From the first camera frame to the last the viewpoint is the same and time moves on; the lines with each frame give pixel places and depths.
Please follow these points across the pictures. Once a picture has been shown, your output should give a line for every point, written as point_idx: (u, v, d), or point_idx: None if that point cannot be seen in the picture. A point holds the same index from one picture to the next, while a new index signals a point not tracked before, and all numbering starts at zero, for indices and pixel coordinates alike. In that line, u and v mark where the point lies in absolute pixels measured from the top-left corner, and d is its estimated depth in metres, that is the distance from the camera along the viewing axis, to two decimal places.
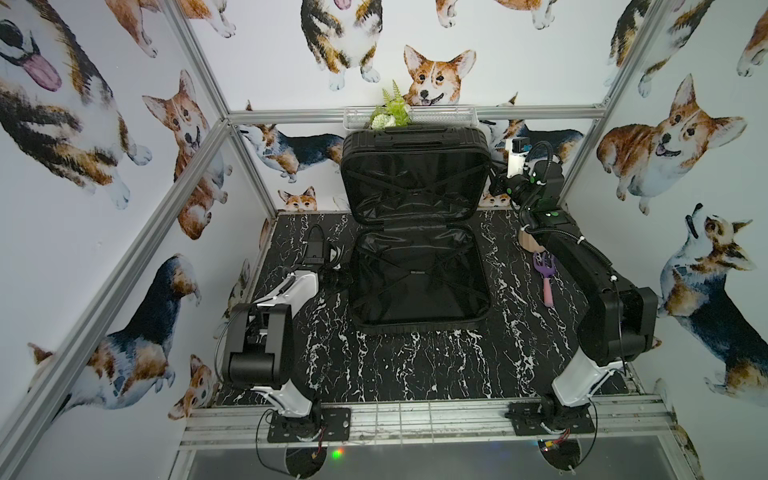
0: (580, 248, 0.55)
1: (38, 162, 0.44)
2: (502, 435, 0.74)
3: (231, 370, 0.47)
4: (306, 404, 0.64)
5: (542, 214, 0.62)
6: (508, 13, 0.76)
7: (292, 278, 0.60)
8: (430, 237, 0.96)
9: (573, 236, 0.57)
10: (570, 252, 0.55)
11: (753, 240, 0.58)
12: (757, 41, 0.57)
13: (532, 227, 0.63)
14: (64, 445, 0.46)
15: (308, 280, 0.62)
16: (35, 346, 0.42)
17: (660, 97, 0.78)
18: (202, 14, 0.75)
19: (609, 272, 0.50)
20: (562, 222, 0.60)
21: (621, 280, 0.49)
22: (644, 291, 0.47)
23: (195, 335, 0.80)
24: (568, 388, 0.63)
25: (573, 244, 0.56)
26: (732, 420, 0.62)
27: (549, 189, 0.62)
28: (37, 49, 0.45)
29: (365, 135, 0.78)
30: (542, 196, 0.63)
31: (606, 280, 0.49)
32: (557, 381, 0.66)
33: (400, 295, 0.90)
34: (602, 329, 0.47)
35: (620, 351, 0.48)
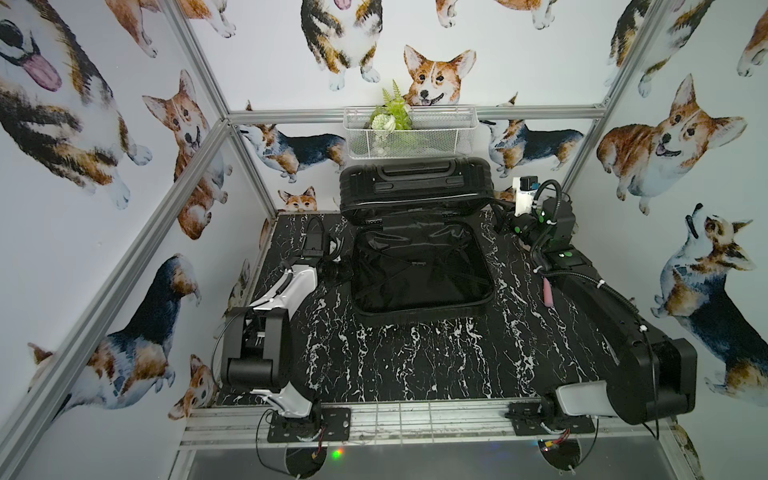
0: (600, 292, 0.51)
1: (38, 162, 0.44)
2: (502, 435, 0.74)
3: (229, 374, 0.46)
4: (305, 406, 0.64)
5: (555, 255, 0.59)
6: (508, 13, 0.76)
7: (290, 277, 0.58)
8: (428, 235, 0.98)
9: (592, 279, 0.54)
10: (590, 296, 0.52)
11: (753, 240, 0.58)
12: (757, 41, 0.57)
13: (546, 269, 0.60)
14: (64, 445, 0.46)
15: (305, 280, 0.61)
16: (35, 346, 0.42)
17: (659, 97, 0.78)
18: (202, 14, 0.75)
19: (637, 322, 0.46)
20: (577, 263, 0.57)
21: (652, 331, 0.44)
22: (681, 344, 0.42)
23: (195, 335, 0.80)
24: (576, 406, 0.61)
25: (592, 288, 0.52)
26: (732, 420, 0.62)
27: (559, 228, 0.58)
28: (37, 49, 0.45)
29: (365, 179, 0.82)
30: (552, 235, 0.60)
31: (636, 332, 0.45)
32: (562, 390, 0.65)
33: (401, 288, 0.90)
34: (639, 388, 0.42)
35: (658, 411, 0.42)
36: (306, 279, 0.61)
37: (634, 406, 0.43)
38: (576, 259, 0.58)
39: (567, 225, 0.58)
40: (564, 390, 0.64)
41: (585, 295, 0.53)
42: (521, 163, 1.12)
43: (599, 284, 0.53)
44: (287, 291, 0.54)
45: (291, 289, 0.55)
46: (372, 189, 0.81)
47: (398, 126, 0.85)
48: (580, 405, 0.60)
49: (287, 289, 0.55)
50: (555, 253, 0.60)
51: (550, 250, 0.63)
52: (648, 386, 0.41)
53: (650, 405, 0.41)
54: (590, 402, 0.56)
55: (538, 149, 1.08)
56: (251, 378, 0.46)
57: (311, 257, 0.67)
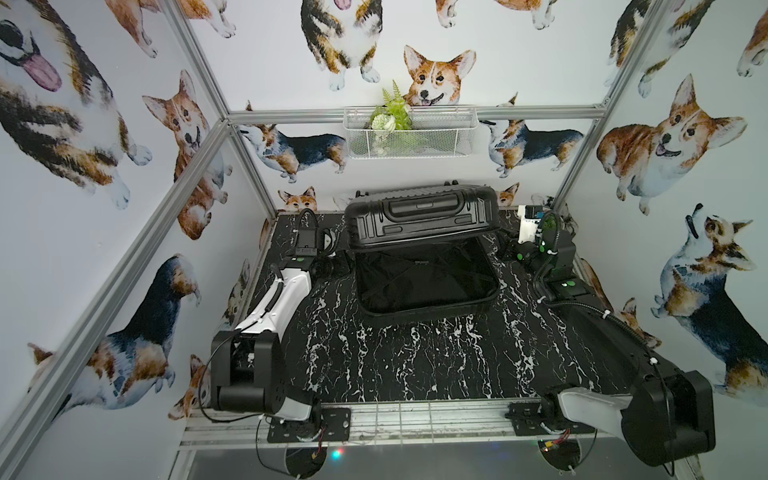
0: (606, 323, 0.51)
1: (38, 162, 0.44)
2: (502, 435, 0.74)
3: (220, 397, 0.44)
4: (305, 409, 0.64)
5: (558, 283, 0.60)
6: (508, 13, 0.76)
7: (281, 286, 0.55)
8: None
9: (597, 309, 0.53)
10: (597, 328, 0.51)
11: (753, 241, 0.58)
12: (757, 41, 0.57)
13: (550, 297, 0.59)
14: (64, 445, 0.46)
15: (296, 289, 0.56)
16: (35, 346, 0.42)
17: (659, 98, 0.78)
18: (202, 14, 0.75)
19: (647, 353, 0.45)
20: (580, 292, 0.57)
21: (663, 362, 0.44)
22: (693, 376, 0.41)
23: (195, 335, 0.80)
24: (579, 412, 0.60)
25: (598, 317, 0.52)
26: (732, 420, 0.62)
27: (560, 257, 0.58)
28: (37, 49, 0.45)
29: (370, 220, 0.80)
30: (554, 264, 0.60)
31: (647, 366, 0.43)
32: (565, 395, 0.64)
33: (405, 289, 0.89)
34: (658, 426, 0.40)
35: (678, 451, 0.40)
36: (299, 287, 0.57)
37: (654, 446, 0.41)
38: (579, 287, 0.58)
39: (567, 253, 0.57)
40: (567, 395, 0.63)
41: (592, 328, 0.52)
42: (521, 163, 1.12)
43: (604, 314, 0.52)
44: (276, 307, 0.50)
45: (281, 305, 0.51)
46: (378, 232, 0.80)
47: (398, 126, 0.85)
48: (584, 415, 0.59)
49: (277, 304, 0.51)
50: (557, 283, 0.60)
51: (553, 279, 0.63)
52: (668, 425, 0.39)
53: (671, 446, 0.40)
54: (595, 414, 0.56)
55: (538, 149, 1.08)
56: (242, 403, 0.44)
57: (306, 254, 0.64)
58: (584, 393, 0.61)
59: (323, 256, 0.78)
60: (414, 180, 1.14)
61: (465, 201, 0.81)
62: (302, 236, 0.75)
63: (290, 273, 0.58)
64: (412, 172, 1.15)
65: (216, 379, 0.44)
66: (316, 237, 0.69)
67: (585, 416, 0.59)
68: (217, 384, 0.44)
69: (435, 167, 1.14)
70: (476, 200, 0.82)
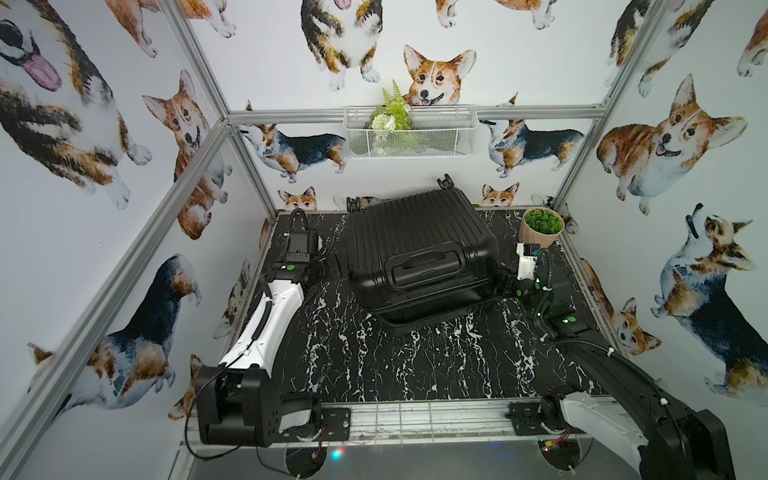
0: (611, 362, 0.51)
1: (38, 162, 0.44)
2: (502, 435, 0.74)
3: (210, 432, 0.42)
4: (305, 413, 0.64)
5: (558, 320, 0.60)
6: (508, 13, 0.76)
7: (270, 304, 0.51)
8: None
9: (600, 346, 0.54)
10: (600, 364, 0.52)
11: (753, 241, 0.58)
12: (757, 41, 0.57)
13: (552, 336, 0.59)
14: (65, 445, 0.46)
15: (286, 306, 0.52)
16: (35, 346, 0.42)
17: (659, 98, 0.78)
18: (202, 14, 0.75)
19: (656, 393, 0.45)
20: (582, 329, 0.57)
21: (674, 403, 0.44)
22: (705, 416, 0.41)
23: (195, 335, 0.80)
24: (580, 419, 0.61)
25: (602, 356, 0.52)
26: (731, 419, 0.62)
27: (557, 293, 0.59)
28: (37, 49, 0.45)
29: (376, 292, 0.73)
30: (551, 299, 0.62)
31: (658, 407, 0.43)
32: (568, 403, 0.63)
33: None
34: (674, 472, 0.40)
35: None
36: (290, 302, 0.53)
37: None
38: (580, 324, 0.58)
39: (565, 288, 0.59)
40: (569, 404, 0.63)
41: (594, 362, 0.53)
42: (521, 163, 1.12)
43: (610, 353, 0.52)
44: (265, 336, 0.46)
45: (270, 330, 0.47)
46: (384, 300, 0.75)
47: (398, 126, 0.85)
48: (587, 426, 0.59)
49: (265, 330, 0.47)
50: (558, 319, 0.60)
51: (554, 315, 0.63)
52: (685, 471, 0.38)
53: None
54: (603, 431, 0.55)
55: (538, 149, 1.08)
56: (234, 436, 0.42)
57: (296, 263, 0.59)
58: (592, 407, 0.59)
59: (313, 263, 0.62)
60: (415, 180, 1.14)
61: (467, 257, 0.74)
62: (293, 241, 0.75)
63: (277, 287, 0.54)
64: (413, 172, 1.15)
65: (203, 418, 0.42)
66: (308, 242, 0.64)
67: (587, 425, 0.59)
68: (205, 421, 0.42)
69: (435, 167, 1.14)
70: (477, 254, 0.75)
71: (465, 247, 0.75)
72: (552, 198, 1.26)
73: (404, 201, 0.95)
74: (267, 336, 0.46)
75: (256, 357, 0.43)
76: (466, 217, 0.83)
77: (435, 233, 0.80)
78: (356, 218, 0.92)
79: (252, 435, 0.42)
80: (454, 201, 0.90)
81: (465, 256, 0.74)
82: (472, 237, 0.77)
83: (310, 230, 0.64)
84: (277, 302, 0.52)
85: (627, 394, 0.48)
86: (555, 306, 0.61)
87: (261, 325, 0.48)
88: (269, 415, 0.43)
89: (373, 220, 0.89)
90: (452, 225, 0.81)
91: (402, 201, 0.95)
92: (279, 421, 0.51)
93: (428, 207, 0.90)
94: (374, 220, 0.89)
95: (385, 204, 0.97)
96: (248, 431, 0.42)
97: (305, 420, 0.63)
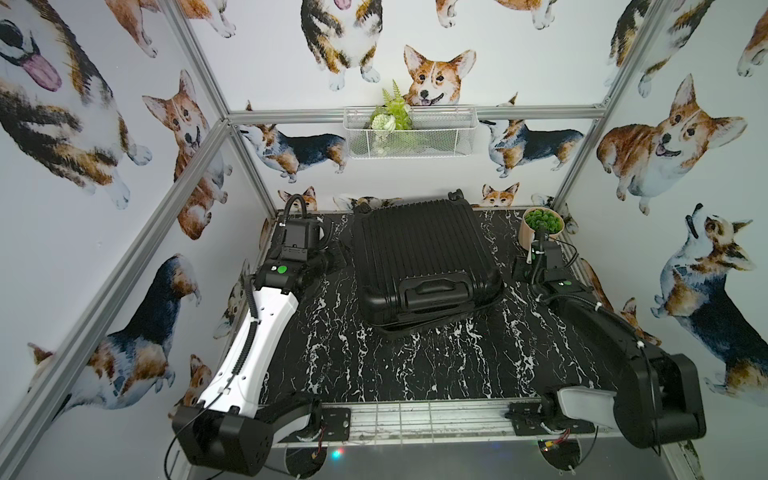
0: (599, 314, 0.53)
1: (37, 162, 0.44)
2: (502, 435, 0.74)
3: (198, 460, 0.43)
4: (304, 418, 0.64)
5: (555, 283, 0.62)
6: (508, 12, 0.76)
7: (253, 328, 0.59)
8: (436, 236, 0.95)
9: (591, 303, 0.55)
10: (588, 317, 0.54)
11: (753, 241, 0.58)
12: (757, 41, 0.57)
13: (546, 296, 0.63)
14: (66, 444, 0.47)
15: (273, 329, 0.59)
16: (35, 346, 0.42)
17: (659, 98, 0.78)
18: (202, 14, 0.75)
19: (635, 339, 0.47)
20: (575, 289, 0.60)
21: (651, 347, 0.45)
22: (680, 360, 0.42)
23: (195, 335, 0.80)
24: (578, 409, 0.61)
25: (589, 309, 0.54)
26: (731, 420, 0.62)
27: (548, 258, 0.66)
28: (37, 49, 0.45)
29: (388, 313, 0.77)
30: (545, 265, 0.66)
31: (635, 349, 0.45)
32: (564, 392, 0.64)
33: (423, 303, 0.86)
34: (641, 406, 0.42)
35: (664, 432, 0.41)
36: (278, 321, 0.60)
37: (636, 423, 0.43)
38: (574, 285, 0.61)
39: (553, 252, 0.65)
40: (566, 393, 0.64)
41: (583, 315, 0.55)
42: (521, 163, 1.12)
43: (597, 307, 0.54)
44: (247, 368, 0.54)
45: (252, 360, 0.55)
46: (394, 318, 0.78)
47: (398, 126, 0.85)
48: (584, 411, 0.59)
49: (248, 361, 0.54)
50: (555, 281, 0.63)
51: (550, 279, 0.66)
52: (652, 406, 0.41)
53: (653, 422, 0.41)
54: (594, 408, 0.55)
55: (538, 149, 1.08)
56: (221, 464, 0.41)
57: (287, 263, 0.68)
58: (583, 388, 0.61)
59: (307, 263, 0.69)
60: (415, 180, 1.14)
61: (475, 285, 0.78)
62: (289, 233, 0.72)
63: (260, 299, 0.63)
64: (413, 172, 1.15)
65: (189, 450, 0.41)
66: (305, 235, 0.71)
67: (584, 412, 0.59)
68: (192, 453, 0.41)
69: (435, 167, 1.14)
70: (485, 282, 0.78)
71: (475, 277, 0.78)
72: (552, 198, 1.26)
73: (414, 212, 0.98)
74: (250, 369, 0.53)
75: (236, 397, 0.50)
76: (477, 243, 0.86)
77: (448, 257, 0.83)
78: (369, 226, 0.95)
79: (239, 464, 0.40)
80: (467, 222, 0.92)
81: (474, 284, 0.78)
82: (482, 272, 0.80)
83: (307, 222, 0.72)
84: (261, 325, 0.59)
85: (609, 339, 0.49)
86: (549, 271, 0.67)
87: (244, 357, 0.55)
88: (256, 446, 0.42)
89: (385, 232, 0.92)
90: (465, 250, 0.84)
91: (411, 212, 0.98)
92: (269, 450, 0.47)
93: (442, 224, 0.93)
94: (385, 232, 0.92)
95: (391, 211, 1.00)
96: (234, 462, 0.40)
97: (304, 424, 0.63)
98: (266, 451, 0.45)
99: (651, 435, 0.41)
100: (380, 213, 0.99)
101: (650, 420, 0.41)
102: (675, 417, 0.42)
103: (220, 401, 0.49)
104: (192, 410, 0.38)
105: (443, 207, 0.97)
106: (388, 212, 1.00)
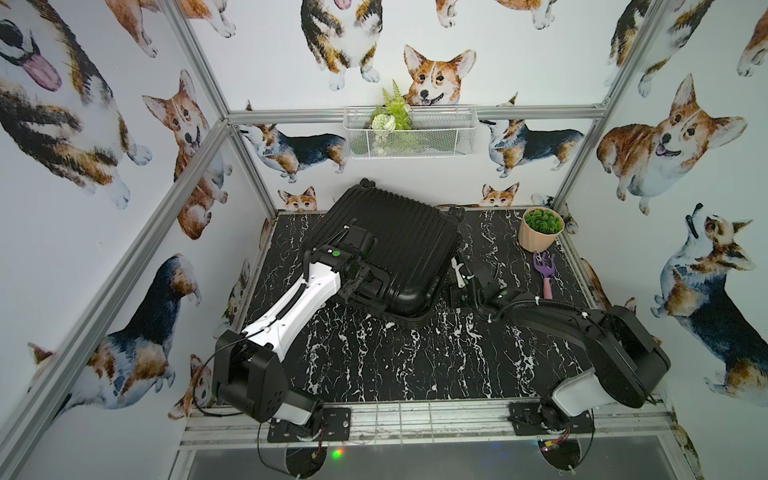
0: (544, 308, 0.56)
1: (38, 162, 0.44)
2: (502, 435, 0.74)
3: (219, 390, 0.45)
4: (304, 414, 0.64)
5: (493, 298, 0.67)
6: (508, 13, 0.76)
7: (305, 287, 0.51)
8: (428, 235, 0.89)
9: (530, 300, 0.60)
10: (534, 311, 0.57)
11: (752, 241, 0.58)
12: (757, 41, 0.57)
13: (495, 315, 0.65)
14: (65, 443, 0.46)
15: (319, 294, 0.53)
16: (35, 346, 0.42)
17: (660, 97, 0.78)
18: (202, 14, 0.75)
19: (579, 311, 0.52)
20: (511, 297, 0.64)
21: (592, 312, 0.50)
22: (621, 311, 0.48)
23: (195, 335, 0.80)
24: (576, 404, 0.61)
25: (533, 306, 0.59)
26: (732, 420, 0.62)
27: (480, 277, 0.68)
28: (37, 49, 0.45)
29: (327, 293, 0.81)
30: (478, 286, 0.70)
31: (583, 321, 0.50)
32: (558, 395, 0.64)
33: (362, 307, 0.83)
34: (619, 372, 0.44)
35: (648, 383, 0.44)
36: (325, 291, 0.54)
37: (624, 389, 0.45)
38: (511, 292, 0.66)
39: (483, 270, 0.69)
40: (561, 395, 0.63)
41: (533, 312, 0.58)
42: (521, 164, 1.13)
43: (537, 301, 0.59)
44: (289, 316, 0.47)
45: (296, 310, 0.48)
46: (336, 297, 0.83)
47: (398, 126, 0.85)
48: (581, 402, 0.59)
49: (292, 311, 0.48)
50: (494, 297, 0.67)
51: (489, 296, 0.70)
52: (626, 366, 0.44)
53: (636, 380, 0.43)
54: (589, 398, 0.56)
55: (538, 149, 1.08)
56: (237, 402, 0.45)
57: (344, 250, 0.59)
58: (569, 381, 0.63)
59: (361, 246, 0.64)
60: (416, 179, 1.14)
61: (397, 295, 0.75)
62: (349, 234, 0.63)
63: (317, 270, 0.54)
64: (414, 172, 1.15)
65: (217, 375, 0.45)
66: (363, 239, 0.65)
67: (583, 405, 0.59)
68: (217, 379, 0.45)
69: (435, 167, 1.14)
70: (406, 291, 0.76)
71: (401, 286, 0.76)
72: (552, 197, 1.25)
73: (410, 211, 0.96)
74: (291, 317, 0.47)
75: (273, 338, 0.44)
76: (429, 255, 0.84)
77: (392, 262, 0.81)
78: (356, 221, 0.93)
79: (251, 407, 0.44)
80: (445, 235, 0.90)
81: (394, 292, 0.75)
82: (413, 283, 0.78)
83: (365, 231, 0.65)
84: (310, 288, 0.52)
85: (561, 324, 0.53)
86: (486, 288, 0.69)
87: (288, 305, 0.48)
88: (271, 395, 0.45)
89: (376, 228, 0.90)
90: (409, 261, 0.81)
91: (408, 209, 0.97)
92: (282, 399, 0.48)
93: (426, 228, 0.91)
94: (383, 226, 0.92)
95: (391, 199, 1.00)
96: (249, 403, 0.44)
97: (303, 421, 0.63)
98: (277, 403, 0.47)
99: (642, 392, 0.43)
100: (376, 201, 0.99)
101: (631, 379, 0.43)
102: (646, 364, 0.45)
103: (257, 337, 0.44)
104: (234, 334, 0.44)
105: (432, 213, 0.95)
106: (394, 202, 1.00)
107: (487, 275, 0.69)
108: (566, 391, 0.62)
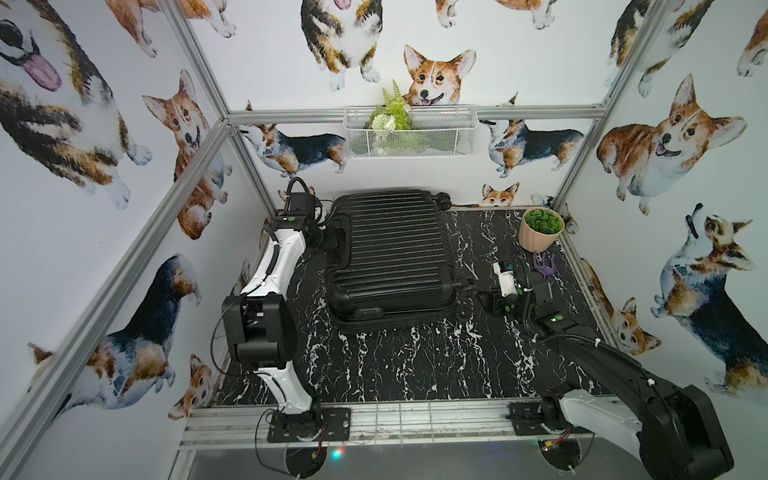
0: (601, 351, 0.52)
1: (38, 162, 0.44)
2: (502, 435, 0.74)
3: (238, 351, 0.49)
4: (307, 398, 0.65)
5: (547, 319, 0.62)
6: (508, 12, 0.76)
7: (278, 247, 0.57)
8: (422, 264, 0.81)
9: (588, 340, 0.55)
10: (589, 354, 0.53)
11: (752, 241, 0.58)
12: (757, 41, 0.57)
13: (543, 336, 0.61)
14: (63, 447, 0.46)
15: (294, 250, 0.59)
16: (35, 346, 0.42)
17: (660, 97, 0.78)
18: (202, 14, 0.75)
19: (643, 375, 0.47)
20: (569, 326, 0.59)
21: (660, 382, 0.45)
22: (692, 392, 0.42)
23: (195, 334, 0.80)
24: (580, 418, 0.61)
25: (590, 347, 0.54)
26: (731, 419, 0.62)
27: (537, 293, 0.63)
28: (37, 49, 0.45)
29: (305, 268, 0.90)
30: (535, 301, 0.65)
31: (647, 388, 0.45)
32: (569, 402, 0.63)
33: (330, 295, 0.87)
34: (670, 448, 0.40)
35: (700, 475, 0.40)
36: (295, 248, 0.59)
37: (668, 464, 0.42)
38: (567, 321, 0.61)
39: (542, 287, 0.63)
40: (570, 402, 0.63)
41: (586, 354, 0.54)
42: (521, 164, 1.13)
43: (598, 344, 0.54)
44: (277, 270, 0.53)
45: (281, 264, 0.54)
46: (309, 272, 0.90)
47: (398, 126, 0.85)
48: (588, 424, 0.59)
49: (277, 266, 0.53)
50: (546, 318, 0.63)
51: (541, 316, 0.66)
52: (681, 449, 0.39)
53: (689, 471, 0.39)
54: (601, 422, 0.56)
55: (538, 149, 1.08)
56: (261, 355, 0.50)
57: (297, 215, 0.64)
58: (590, 404, 0.59)
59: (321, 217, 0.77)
60: (416, 179, 1.14)
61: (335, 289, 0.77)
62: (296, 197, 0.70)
63: (283, 233, 0.60)
64: (413, 172, 1.15)
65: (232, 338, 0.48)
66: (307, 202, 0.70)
67: (586, 420, 0.60)
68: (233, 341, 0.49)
69: (435, 167, 1.14)
70: (343, 292, 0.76)
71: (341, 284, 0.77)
72: (552, 198, 1.26)
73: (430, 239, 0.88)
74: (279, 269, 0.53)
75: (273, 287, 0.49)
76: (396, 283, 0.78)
77: (361, 262, 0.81)
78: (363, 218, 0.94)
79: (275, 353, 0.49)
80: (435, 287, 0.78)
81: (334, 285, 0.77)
82: (357, 290, 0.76)
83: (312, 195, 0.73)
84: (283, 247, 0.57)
85: (616, 378, 0.49)
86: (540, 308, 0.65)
87: (274, 260, 0.54)
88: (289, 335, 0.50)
89: (376, 229, 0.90)
90: (372, 273, 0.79)
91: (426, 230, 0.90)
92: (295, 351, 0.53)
93: (423, 260, 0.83)
94: (381, 230, 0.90)
95: (422, 216, 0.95)
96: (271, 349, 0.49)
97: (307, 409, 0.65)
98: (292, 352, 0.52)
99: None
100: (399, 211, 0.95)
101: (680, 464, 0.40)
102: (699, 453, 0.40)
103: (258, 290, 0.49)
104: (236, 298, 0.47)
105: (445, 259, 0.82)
106: (421, 213, 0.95)
107: (547, 293, 0.64)
108: (583, 410, 0.60)
